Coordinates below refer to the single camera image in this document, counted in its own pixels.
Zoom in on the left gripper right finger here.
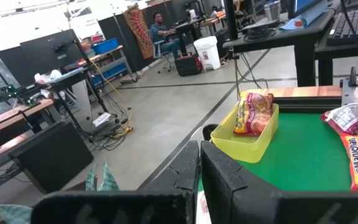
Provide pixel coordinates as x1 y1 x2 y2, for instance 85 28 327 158
200 139 358 224

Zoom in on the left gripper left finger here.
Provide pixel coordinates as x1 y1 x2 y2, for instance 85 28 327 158
30 139 201 224

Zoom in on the maroon Maruchan noodle pack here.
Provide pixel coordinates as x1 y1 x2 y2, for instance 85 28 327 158
233 91 275 138

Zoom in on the red Maruchan noodle pack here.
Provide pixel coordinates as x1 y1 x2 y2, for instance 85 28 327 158
319 102 358 137

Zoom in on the yellow-green plastic bin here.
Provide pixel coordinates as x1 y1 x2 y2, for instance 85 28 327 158
209 90 280 164

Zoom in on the green table mat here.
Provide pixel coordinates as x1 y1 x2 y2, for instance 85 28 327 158
196 111 354 224

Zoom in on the black case with red trim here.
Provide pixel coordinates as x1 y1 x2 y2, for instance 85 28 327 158
175 52 203 77

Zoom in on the blue storage bin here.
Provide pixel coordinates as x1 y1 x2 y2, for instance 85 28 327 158
91 37 120 56
91 63 127 85

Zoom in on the white trash bin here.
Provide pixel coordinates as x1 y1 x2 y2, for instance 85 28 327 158
193 35 222 72

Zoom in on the office chair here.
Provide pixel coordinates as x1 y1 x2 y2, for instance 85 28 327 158
147 29 174 74

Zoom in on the computer desk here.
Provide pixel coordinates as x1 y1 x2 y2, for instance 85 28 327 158
222 7 358 88

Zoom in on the black room partition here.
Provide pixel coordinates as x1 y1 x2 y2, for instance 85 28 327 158
98 0 198 73

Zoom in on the person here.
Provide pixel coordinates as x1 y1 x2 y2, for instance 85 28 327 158
150 11 181 60

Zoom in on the white plastic bag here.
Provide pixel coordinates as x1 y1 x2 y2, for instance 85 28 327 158
34 69 62 85

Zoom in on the patterned orange tapestry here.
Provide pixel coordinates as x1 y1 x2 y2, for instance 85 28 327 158
122 6 155 60

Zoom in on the wooden-top workbench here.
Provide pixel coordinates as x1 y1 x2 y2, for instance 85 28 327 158
0 98 55 158

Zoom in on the black rig pole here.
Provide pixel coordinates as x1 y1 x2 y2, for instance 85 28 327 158
223 0 239 41

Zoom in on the grey metal cup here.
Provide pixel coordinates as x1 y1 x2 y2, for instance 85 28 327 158
263 1 282 22

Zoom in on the light blue folder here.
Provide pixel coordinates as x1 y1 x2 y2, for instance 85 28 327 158
278 0 329 32

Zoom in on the black display panel on stand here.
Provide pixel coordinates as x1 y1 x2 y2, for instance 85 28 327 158
0 29 85 90

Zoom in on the computer monitor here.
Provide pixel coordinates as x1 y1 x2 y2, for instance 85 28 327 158
287 0 323 20

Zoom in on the black keyboard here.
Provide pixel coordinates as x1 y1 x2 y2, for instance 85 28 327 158
326 6 358 47

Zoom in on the yellow floor cable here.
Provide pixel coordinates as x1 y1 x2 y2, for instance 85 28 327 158
88 58 134 140

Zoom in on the black coiled cable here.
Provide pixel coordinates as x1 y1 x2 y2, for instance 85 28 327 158
243 24 277 43

